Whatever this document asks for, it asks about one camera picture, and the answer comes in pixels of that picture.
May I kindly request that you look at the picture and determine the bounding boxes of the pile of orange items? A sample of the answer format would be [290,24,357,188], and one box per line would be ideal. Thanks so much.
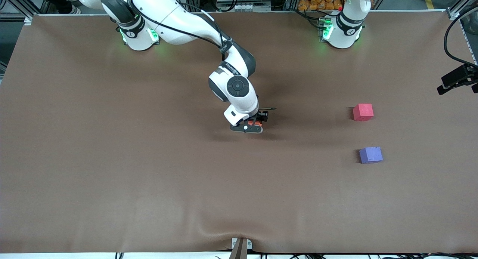
[298,0,344,11]

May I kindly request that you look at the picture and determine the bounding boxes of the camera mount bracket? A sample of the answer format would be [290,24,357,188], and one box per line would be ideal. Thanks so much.
[229,237,253,259]

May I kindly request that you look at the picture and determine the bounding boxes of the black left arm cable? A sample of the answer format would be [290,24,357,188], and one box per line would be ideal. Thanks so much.
[444,10,478,67]

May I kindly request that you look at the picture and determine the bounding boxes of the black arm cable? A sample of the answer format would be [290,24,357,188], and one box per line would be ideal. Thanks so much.
[127,0,277,112]
[444,10,478,67]

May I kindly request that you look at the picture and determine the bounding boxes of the aluminium frame strut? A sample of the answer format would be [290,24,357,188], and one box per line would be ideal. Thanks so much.
[0,0,51,26]
[446,0,478,20]

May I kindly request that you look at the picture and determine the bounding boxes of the brown table mat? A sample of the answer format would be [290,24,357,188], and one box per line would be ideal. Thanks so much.
[0,10,478,254]

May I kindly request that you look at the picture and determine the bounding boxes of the purple foam block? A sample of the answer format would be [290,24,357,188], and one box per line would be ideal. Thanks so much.
[359,147,384,164]

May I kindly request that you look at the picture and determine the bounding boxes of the white terminal block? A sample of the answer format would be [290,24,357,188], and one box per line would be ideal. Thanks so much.
[233,3,263,12]

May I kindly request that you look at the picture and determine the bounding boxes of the red foam block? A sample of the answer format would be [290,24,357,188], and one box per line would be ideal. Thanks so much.
[353,104,374,121]

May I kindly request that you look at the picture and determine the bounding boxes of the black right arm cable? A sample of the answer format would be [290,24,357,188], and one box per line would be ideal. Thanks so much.
[127,0,277,112]

